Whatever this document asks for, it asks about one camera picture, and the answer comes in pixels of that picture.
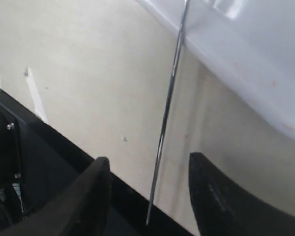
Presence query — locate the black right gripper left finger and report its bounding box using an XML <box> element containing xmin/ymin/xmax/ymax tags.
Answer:
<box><xmin>43</xmin><ymin>157</ymin><xmax>112</xmax><ymax>236</ymax></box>

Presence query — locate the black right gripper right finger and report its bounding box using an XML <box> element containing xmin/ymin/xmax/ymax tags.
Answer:
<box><xmin>188</xmin><ymin>152</ymin><xmax>255</xmax><ymax>236</ymax></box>

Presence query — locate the thin metal skewer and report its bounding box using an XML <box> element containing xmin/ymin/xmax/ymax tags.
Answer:
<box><xmin>145</xmin><ymin>0</ymin><xmax>190</xmax><ymax>226</ymax></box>

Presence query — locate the white plastic tray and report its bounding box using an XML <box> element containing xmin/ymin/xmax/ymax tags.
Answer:
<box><xmin>135</xmin><ymin>0</ymin><xmax>295</xmax><ymax>146</ymax></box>

